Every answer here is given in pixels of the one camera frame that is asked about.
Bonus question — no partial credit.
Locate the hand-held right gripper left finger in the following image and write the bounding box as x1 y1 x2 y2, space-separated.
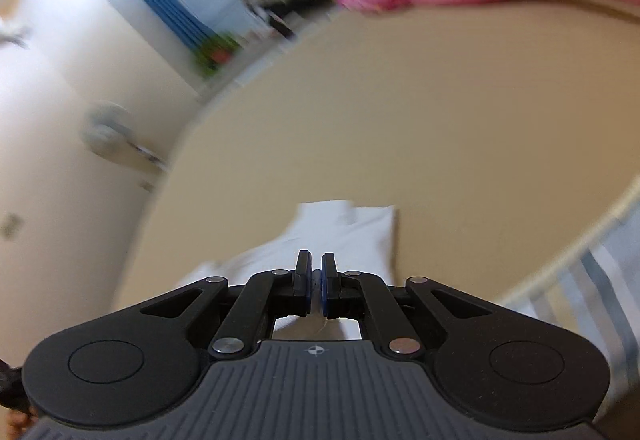
135 250 313 362

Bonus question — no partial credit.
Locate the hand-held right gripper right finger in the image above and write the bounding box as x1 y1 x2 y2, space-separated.
321 252 501 362

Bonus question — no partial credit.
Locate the white t-shirt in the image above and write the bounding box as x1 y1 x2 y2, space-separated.
177 201 401 341

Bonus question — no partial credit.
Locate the potted green plant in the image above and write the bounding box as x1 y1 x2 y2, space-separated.
192 34 244 77

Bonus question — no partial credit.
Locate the white standing fan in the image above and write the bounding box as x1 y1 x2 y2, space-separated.
82 102 168 193

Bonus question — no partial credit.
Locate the blue curtain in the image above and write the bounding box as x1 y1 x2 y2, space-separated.
109 0 217 59

